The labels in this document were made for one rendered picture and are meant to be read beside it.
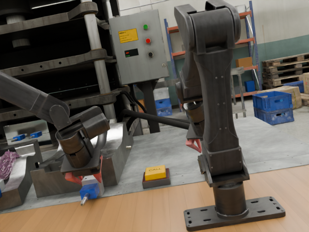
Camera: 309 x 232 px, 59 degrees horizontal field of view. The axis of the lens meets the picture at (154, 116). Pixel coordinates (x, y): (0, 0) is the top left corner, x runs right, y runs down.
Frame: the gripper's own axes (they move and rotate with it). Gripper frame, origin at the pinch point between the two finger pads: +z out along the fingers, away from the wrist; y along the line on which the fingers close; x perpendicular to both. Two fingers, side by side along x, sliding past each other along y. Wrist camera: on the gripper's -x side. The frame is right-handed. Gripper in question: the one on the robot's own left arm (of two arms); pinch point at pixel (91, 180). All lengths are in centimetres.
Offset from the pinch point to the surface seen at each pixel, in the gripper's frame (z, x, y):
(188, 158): 13.2, -14.5, -29.5
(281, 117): 230, -256, -191
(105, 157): -0.7, -7.8, -4.0
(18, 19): -11, -136, 63
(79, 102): 27, -83, 26
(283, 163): 4, 1, -55
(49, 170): 2.3, -8.9, 15.7
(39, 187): 3.6, -3.7, 18.1
